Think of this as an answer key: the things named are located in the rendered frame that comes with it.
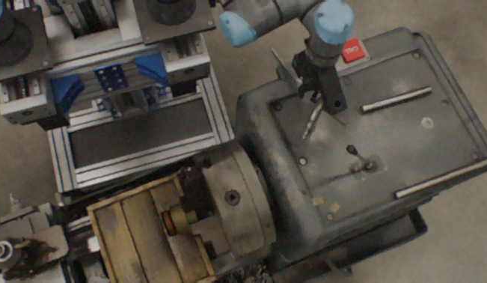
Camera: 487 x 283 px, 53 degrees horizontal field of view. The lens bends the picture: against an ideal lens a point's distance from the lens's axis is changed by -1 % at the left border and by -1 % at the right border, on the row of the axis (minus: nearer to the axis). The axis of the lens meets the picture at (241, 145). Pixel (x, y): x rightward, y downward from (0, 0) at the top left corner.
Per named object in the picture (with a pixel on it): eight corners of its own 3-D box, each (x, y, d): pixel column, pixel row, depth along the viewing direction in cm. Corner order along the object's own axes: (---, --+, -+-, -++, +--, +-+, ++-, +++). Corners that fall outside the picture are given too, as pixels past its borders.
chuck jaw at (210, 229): (227, 209, 136) (243, 249, 132) (227, 214, 141) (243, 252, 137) (189, 224, 135) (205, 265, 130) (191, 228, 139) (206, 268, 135)
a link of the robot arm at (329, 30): (339, -13, 95) (365, 20, 93) (328, 19, 106) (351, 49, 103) (306, 5, 94) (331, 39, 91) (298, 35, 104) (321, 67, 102)
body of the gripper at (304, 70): (318, 56, 121) (327, 30, 110) (333, 85, 119) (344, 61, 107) (289, 67, 120) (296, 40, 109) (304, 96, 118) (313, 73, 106)
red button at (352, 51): (354, 40, 138) (356, 37, 136) (363, 58, 137) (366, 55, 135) (335, 47, 137) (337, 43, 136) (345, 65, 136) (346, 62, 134)
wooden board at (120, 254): (176, 176, 164) (175, 172, 160) (217, 279, 154) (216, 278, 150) (89, 209, 159) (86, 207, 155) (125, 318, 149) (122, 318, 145)
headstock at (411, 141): (381, 75, 178) (422, 15, 141) (446, 195, 165) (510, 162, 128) (228, 132, 169) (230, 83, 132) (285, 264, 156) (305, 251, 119)
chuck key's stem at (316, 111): (308, 139, 127) (329, 100, 123) (303, 138, 126) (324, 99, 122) (303, 135, 129) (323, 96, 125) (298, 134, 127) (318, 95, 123)
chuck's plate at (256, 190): (229, 147, 158) (239, 128, 127) (265, 239, 155) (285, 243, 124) (218, 150, 158) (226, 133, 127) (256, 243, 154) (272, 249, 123)
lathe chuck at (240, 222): (218, 150, 158) (226, 133, 127) (255, 244, 154) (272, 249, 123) (192, 161, 156) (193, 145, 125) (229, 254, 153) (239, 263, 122)
